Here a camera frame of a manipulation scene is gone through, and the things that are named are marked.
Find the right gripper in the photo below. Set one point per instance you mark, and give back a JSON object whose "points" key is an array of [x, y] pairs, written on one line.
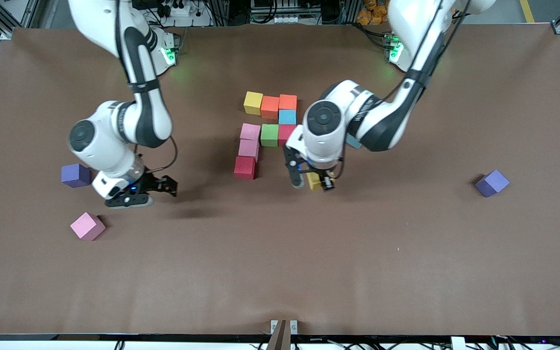
{"points": [[151, 182]]}

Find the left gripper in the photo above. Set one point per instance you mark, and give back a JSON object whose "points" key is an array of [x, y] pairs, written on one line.
{"points": [[327, 178]]}

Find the yellow foam block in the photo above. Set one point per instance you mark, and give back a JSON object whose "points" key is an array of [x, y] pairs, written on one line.
{"points": [[315, 183], [253, 103]]}

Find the red foam block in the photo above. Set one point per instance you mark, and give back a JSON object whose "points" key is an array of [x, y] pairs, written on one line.
{"points": [[244, 167], [284, 133]]}

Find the green foam block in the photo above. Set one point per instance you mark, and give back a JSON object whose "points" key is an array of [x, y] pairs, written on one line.
{"points": [[269, 135]]}

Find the blue foam block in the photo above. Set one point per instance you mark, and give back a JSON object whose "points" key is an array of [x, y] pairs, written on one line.
{"points": [[353, 142], [287, 116]]}

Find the pink foam block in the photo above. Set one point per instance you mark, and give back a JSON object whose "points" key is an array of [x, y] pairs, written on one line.
{"points": [[87, 225], [251, 132], [249, 149]]}

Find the orange foam block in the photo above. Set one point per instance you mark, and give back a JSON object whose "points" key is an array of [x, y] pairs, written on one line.
{"points": [[270, 107], [288, 102]]}

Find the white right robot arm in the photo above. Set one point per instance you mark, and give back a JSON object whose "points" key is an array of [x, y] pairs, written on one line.
{"points": [[105, 24]]}

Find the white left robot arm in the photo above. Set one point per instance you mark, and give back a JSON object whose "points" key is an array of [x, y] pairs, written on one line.
{"points": [[421, 24]]}

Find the purple foam block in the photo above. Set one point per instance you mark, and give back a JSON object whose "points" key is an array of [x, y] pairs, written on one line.
{"points": [[73, 176], [492, 183]]}

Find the orange snack bags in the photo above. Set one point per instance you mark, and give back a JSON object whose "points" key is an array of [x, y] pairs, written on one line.
{"points": [[372, 12]]}

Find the white power strip with plugs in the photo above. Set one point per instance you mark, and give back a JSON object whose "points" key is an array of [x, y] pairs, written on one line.
{"points": [[179, 8]]}

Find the small white box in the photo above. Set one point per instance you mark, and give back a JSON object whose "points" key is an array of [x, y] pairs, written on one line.
{"points": [[457, 343]]}

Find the grey table edge bracket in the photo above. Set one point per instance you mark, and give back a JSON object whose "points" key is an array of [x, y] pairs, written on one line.
{"points": [[273, 325]]}

